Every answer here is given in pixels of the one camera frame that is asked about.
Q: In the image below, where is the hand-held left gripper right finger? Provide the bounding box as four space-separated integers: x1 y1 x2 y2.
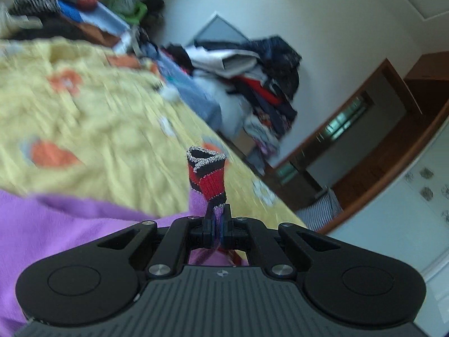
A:
221 204 340 279

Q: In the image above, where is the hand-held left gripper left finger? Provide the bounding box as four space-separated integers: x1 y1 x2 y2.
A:
97 204 216 279

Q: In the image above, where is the purple garment with striped cuff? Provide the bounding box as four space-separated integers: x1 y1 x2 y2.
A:
0 145 250 337

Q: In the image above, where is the tall pile of dark clothes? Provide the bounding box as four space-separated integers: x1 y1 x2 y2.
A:
159 35 303 177

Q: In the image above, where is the pile of mixed clothes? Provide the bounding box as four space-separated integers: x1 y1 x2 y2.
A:
0 0 166 49

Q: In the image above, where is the striped cloth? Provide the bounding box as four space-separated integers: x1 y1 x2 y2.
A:
296 187 343 235

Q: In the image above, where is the pale blue bedding bundle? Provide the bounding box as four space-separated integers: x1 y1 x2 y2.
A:
189 70 248 139

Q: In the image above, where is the yellow printed blanket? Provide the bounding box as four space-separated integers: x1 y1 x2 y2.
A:
0 38 306 233

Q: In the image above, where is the white cabinet with flower decals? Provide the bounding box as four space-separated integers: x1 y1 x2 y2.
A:
326 114 449 337

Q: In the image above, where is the grey board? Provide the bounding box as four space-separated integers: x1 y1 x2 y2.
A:
191 12 250 49

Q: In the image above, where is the wooden door frame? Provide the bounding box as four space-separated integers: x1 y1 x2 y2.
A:
265 52 449 235

